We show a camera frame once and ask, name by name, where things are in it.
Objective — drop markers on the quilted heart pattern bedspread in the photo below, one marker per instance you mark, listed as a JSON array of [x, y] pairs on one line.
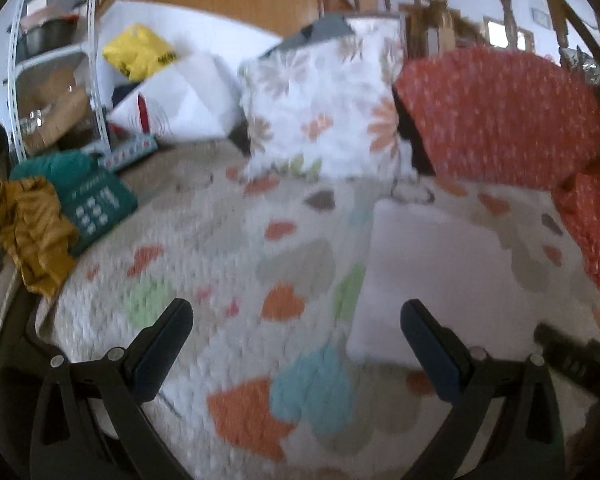
[[263, 388]]

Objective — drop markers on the red floral pillow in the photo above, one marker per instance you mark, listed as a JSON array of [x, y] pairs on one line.
[[497, 116]]

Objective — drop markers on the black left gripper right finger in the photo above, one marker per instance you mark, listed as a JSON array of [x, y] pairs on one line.
[[526, 442]]

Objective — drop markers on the yellow plastic bag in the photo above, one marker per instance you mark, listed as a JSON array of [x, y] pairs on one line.
[[138, 53]]

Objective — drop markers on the white metal shelf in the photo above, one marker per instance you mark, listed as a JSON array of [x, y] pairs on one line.
[[23, 67]]

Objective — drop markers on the mustard yellow garment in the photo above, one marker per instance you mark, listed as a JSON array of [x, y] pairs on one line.
[[36, 235]]

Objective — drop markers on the red floral blanket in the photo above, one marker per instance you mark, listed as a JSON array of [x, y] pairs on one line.
[[578, 202]]

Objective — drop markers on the white plastic bag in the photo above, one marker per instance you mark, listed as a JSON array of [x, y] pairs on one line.
[[194, 99]]

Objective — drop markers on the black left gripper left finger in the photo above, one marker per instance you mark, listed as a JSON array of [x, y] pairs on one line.
[[89, 422]]

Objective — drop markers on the dotted light blue box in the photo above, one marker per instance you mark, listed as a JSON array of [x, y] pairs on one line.
[[129, 152]]

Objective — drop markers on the pale lilac towel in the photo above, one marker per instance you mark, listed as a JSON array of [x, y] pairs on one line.
[[459, 271]]

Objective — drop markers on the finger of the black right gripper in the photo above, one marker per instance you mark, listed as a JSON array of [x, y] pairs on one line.
[[580, 363]]

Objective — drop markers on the white floral pillow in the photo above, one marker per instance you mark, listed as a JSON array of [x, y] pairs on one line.
[[327, 110]]

